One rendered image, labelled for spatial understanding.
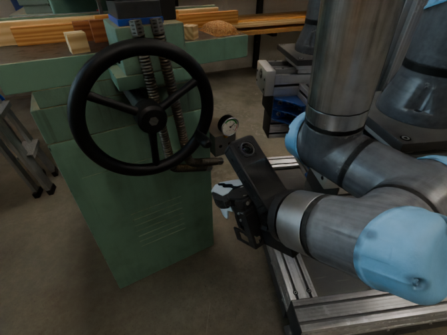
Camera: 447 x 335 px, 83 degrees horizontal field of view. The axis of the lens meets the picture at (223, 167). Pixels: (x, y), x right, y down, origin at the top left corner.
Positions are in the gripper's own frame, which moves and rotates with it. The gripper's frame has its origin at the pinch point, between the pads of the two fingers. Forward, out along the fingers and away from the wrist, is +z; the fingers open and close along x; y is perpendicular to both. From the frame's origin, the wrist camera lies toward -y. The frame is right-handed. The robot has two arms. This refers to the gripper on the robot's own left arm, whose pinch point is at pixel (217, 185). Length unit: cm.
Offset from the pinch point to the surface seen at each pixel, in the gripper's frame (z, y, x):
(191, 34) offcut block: 19.3, -33.5, 15.0
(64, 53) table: 23.7, -35.1, -14.3
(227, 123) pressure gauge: 24.2, -8.8, 20.8
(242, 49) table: 19.7, -27.7, 29.9
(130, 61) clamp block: 12.2, -28.1, -4.2
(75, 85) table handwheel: 5.3, -24.3, -16.1
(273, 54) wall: 229, -59, 243
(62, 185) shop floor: 140, 2, -35
